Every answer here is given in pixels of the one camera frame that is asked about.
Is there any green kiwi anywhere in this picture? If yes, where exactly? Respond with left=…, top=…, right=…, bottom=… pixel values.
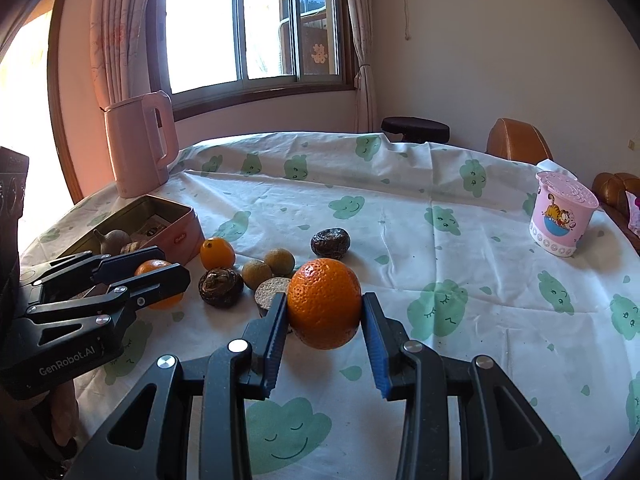
left=264, top=248, right=296, bottom=277
left=242, top=260, right=273, bottom=291

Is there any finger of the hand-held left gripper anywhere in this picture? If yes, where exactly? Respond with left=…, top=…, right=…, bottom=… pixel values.
left=20, top=246, right=167, bottom=289
left=25, top=263, right=192, bottom=332

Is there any green kiwi right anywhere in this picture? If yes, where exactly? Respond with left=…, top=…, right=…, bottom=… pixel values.
left=264, top=248, right=296, bottom=277

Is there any pink electric kettle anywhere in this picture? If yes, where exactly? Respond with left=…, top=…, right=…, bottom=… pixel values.
left=100, top=90, right=180, bottom=199

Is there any pink cartoon cat cup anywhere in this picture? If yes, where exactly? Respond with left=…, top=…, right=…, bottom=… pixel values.
left=528, top=170, right=600, bottom=258

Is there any printed paper packet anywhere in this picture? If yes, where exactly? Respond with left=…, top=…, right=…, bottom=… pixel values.
left=131, top=213, right=173, bottom=239

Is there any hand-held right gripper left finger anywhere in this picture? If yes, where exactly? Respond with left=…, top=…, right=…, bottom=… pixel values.
left=65, top=291, right=290, bottom=480

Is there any black round stool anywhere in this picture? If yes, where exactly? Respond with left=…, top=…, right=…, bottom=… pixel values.
left=381, top=116, right=451, bottom=145

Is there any dark brown water chestnut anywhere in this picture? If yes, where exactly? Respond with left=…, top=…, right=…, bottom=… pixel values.
left=310, top=227, right=351, bottom=261
left=198, top=267, right=245, bottom=308

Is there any small smooth orange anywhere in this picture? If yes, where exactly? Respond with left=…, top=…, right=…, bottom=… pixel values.
left=200, top=237, right=236, bottom=271
left=134, top=259, right=185, bottom=310

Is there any brown leather chair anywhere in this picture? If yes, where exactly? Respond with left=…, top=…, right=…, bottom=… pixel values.
left=486, top=118, right=553, bottom=167

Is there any brown leather sofa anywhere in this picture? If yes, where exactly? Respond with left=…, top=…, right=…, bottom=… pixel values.
left=592, top=172, right=640, bottom=251

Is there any person's left forearm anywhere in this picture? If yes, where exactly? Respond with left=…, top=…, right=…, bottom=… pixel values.
left=47, top=372, right=83, bottom=461

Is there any tan round bulb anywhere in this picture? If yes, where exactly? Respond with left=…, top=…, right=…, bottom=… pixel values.
left=93, top=229, right=133, bottom=257

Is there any green kiwi left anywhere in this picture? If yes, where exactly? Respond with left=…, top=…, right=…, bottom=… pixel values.
left=242, top=260, right=273, bottom=291

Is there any sliding glass window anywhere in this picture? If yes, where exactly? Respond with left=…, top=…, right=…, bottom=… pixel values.
left=149, top=0, right=359, bottom=111

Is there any pale tied curtain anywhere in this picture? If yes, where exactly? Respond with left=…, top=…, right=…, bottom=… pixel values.
left=341, top=0, right=382, bottom=134

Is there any white tissue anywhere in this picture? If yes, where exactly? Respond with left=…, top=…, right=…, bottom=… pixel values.
left=536, top=158, right=576, bottom=179

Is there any large pitted orange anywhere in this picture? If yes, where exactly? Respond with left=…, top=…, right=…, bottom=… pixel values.
left=286, top=258, right=362, bottom=351

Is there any pink floral curtain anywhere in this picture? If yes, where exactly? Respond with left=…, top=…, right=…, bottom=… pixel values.
left=89, top=0, right=174, bottom=107

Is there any pink tin box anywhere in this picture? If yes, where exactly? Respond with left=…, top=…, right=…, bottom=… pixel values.
left=59, top=194, right=205, bottom=267

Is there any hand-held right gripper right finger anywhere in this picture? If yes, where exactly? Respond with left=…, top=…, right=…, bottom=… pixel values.
left=361, top=291, right=581, bottom=480

